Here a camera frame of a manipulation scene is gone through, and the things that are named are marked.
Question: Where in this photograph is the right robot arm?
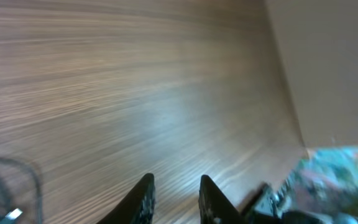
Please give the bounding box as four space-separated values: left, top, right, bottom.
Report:
241 146 358 224

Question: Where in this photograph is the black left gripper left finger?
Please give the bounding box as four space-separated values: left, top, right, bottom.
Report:
98 173 155 224

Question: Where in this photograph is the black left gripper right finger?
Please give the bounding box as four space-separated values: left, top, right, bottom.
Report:
198 175 244 224

